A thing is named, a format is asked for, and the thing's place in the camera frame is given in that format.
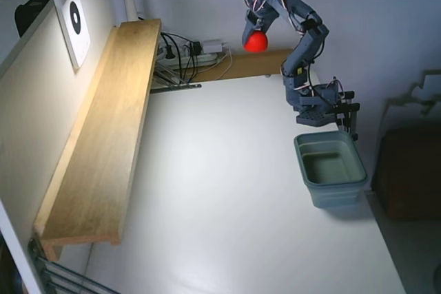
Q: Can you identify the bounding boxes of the grey-blue gripper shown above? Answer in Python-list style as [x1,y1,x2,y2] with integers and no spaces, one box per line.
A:
[240,0,290,45]

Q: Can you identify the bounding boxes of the red ball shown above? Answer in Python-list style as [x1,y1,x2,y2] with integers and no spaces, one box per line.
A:
[243,31,269,54]

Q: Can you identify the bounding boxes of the grey plastic container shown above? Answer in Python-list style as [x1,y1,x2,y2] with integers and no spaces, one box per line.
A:
[293,131,369,209]

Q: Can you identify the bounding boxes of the wooden back ledge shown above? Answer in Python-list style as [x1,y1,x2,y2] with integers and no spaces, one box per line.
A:
[185,48,294,83]

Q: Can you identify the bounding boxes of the white power adapter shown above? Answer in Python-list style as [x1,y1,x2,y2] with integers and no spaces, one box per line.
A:
[201,39,224,52]

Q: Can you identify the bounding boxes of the white power strip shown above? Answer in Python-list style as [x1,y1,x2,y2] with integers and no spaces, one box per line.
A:
[156,41,225,67]

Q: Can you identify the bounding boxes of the black table clamp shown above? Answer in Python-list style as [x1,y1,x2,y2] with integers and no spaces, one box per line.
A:
[336,102,361,142]

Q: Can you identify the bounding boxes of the white device with black circle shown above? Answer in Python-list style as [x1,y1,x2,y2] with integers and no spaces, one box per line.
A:
[53,0,92,70]

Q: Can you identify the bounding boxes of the long wooden shelf board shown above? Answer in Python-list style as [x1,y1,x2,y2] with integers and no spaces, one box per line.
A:
[33,18,163,262]

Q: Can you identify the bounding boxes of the dark brown cabinet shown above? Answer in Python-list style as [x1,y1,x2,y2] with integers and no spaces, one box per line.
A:
[373,128,441,221]

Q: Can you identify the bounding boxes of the white cable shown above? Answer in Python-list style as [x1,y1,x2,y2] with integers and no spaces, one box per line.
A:
[216,45,235,81]

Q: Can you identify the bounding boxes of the metal frame rails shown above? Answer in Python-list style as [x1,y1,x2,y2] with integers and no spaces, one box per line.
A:
[27,237,121,294]

